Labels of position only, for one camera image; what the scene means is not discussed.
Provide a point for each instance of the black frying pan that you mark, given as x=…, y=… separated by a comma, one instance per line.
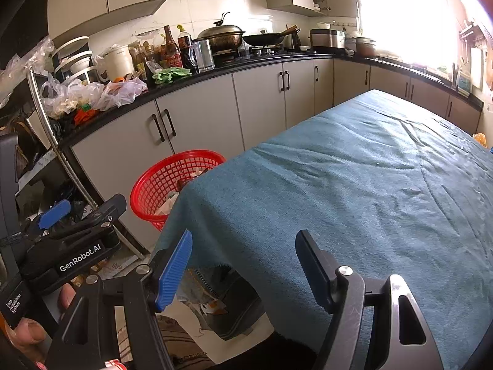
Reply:
x=269, y=39

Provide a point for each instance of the kitchen base cabinets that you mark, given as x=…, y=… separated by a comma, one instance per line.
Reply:
x=231, y=109

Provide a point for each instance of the steel wok with lid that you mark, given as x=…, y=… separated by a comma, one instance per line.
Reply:
x=222, y=37

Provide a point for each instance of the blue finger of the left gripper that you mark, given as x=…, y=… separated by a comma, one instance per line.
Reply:
x=53, y=215

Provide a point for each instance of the clear plastic bags pile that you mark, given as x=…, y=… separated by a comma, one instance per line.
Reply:
x=59, y=99

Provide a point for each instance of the silver rice cooker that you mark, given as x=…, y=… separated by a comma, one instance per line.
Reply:
x=327, y=39

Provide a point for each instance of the white rice cooker pot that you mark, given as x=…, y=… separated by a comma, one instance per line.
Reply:
x=115, y=62

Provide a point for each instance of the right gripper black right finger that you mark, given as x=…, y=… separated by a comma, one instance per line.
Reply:
x=318, y=267

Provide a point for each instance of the yellow plastic bag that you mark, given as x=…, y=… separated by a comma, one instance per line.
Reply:
x=481, y=139

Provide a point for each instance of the red plastic mesh basket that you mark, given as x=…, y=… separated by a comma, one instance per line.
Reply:
x=155, y=192

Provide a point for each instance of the steel kettle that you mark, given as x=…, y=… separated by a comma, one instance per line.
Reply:
x=201, y=57

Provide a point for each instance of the sauce bottles group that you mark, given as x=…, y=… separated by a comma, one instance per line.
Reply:
x=154, y=50

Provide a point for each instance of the green vegetables bag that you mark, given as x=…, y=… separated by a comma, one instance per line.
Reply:
x=170, y=75

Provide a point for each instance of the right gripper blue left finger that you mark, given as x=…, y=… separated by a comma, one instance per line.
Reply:
x=168, y=268

